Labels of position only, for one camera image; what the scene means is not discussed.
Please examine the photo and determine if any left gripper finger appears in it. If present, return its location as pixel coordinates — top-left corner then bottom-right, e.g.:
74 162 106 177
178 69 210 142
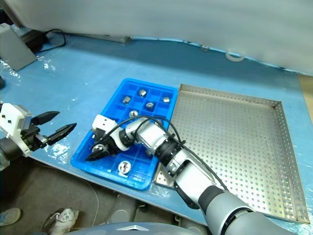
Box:
31 111 61 126
46 123 77 146

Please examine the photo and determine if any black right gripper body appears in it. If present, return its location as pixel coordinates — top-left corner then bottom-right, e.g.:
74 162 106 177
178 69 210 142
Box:
94 129 120 155

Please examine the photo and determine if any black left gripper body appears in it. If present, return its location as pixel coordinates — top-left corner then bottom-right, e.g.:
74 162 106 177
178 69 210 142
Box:
21 124 48 151

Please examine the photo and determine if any blue compartment tray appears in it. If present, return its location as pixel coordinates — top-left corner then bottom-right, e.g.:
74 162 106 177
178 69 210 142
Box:
70 77 179 191

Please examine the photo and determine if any grey slanted box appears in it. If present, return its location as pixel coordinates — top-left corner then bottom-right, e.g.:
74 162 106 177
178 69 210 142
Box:
0 23 37 71

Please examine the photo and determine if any blue table cover film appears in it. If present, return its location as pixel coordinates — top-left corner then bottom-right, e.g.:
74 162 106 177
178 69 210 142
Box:
0 31 313 226

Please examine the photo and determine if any white sneaker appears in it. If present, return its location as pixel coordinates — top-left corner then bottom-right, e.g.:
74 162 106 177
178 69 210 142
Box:
43 207 80 233

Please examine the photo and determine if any black power adapter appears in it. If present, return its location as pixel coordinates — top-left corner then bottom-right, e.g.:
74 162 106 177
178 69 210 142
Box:
21 30 48 51

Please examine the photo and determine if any blue grey sneaker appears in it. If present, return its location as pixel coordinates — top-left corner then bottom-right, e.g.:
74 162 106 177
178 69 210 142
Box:
0 207 22 227

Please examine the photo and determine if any grey robot torso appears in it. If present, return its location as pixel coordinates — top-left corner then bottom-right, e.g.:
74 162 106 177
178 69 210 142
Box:
66 221 211 235

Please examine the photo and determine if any grey power strip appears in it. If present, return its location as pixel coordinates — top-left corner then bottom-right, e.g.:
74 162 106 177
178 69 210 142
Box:
66 31 133 45

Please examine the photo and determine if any perforated metal tray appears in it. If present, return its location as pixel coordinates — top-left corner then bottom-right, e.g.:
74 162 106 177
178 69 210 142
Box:
153 83 311 224

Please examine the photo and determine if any white backdrop sheet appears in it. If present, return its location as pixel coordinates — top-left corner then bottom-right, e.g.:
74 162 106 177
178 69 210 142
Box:
4 0 313 74

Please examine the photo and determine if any white tape roll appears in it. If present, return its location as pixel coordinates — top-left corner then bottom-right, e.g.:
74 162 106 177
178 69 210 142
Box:
225 50 245 62

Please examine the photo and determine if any brown cardboard sheet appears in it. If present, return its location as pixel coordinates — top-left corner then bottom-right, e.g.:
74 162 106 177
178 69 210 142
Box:
297 73 313 118

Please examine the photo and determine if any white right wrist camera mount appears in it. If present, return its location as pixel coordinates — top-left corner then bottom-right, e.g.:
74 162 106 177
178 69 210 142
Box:
92 114 118 135

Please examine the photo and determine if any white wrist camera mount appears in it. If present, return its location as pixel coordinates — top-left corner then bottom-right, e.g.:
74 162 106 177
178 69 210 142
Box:
0 102 33 158
92 114 118 135

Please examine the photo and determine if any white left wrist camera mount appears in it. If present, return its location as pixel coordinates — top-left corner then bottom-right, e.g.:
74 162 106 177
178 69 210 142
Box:
0 102 33 158

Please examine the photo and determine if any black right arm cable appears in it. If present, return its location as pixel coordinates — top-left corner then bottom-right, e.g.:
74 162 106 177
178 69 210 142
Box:
101 116 229 191

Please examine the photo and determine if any black adapter cable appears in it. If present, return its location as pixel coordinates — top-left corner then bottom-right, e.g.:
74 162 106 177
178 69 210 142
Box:
31 28 67 53

